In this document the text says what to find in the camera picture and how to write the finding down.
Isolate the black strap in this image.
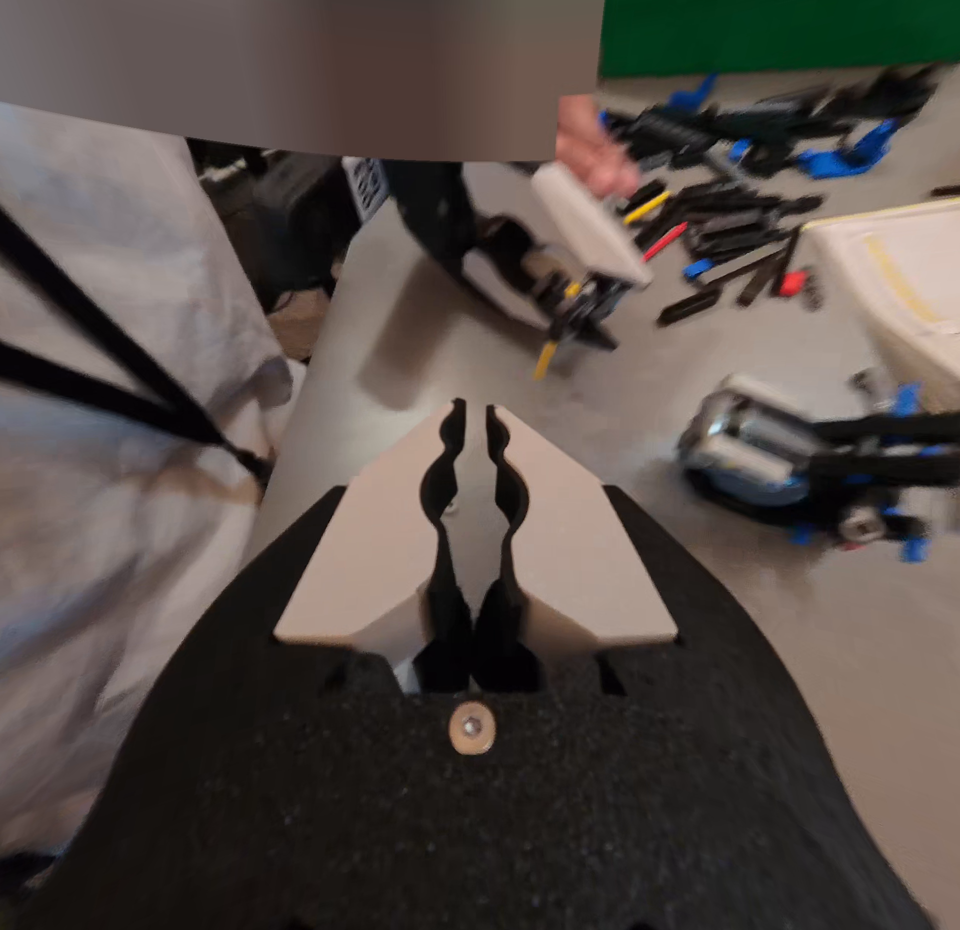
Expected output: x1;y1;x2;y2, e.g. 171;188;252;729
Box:
0;206;273;489

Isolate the person's left hand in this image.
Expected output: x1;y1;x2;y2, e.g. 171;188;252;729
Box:
556;96;642;200

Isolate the lego vehicle with chrome wheel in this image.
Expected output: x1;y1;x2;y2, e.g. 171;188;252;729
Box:
675;371;960;564

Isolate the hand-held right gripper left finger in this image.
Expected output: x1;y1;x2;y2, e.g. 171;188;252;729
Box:
273;397;475;693

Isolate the pile of loose lego pieces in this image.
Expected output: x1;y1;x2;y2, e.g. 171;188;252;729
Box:
600;63;946;327

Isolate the white vented device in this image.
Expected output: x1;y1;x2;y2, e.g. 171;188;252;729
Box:
341;156;391;222

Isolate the person's white shirt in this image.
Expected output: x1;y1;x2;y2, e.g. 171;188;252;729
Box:
0;101;309;864

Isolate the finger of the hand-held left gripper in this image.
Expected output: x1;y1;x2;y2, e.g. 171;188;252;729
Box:
531;161;655;288

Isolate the black lego assembly yellow axle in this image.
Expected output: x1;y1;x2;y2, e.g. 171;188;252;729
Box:
525;251;624;384

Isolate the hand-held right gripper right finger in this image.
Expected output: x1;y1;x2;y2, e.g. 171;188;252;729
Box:
471;403;680;693

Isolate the dark equipment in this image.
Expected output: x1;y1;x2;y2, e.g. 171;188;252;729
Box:
187;138;354;312

